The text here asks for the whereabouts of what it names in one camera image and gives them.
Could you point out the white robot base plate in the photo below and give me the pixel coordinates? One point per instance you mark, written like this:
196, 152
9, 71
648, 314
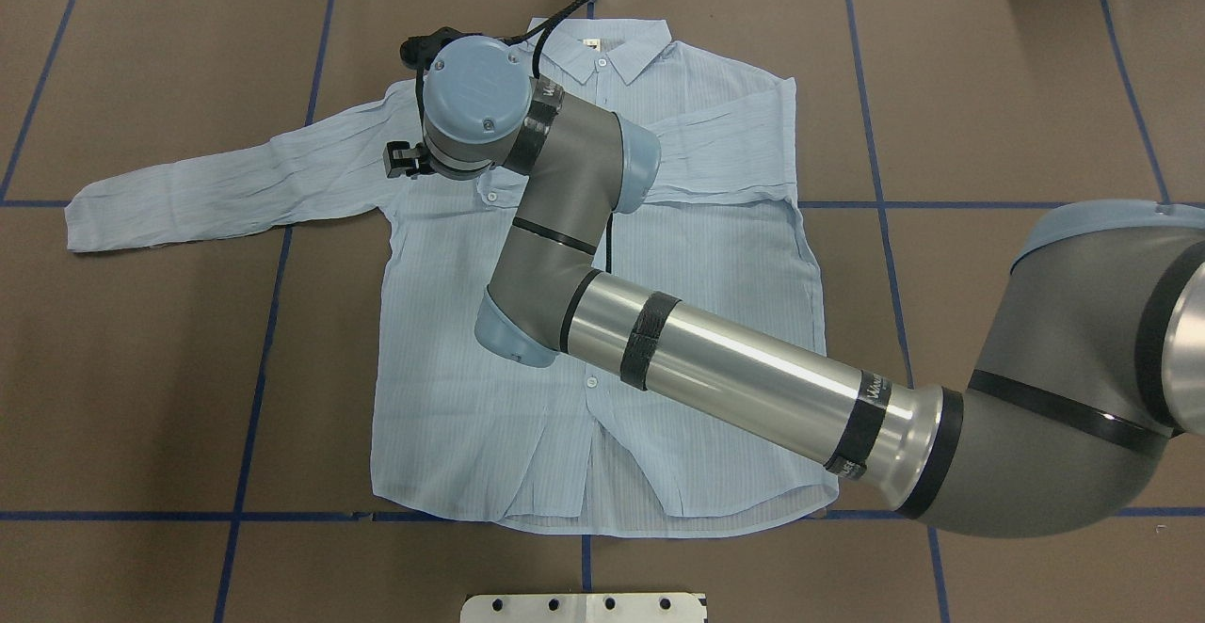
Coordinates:
587, 607

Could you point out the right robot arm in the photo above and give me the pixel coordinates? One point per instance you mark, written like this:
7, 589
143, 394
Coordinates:
1092, 366

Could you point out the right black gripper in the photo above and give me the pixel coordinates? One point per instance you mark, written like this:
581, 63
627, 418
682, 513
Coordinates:
403, 159

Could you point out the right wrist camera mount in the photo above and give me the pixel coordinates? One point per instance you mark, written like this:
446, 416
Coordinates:
418, 52

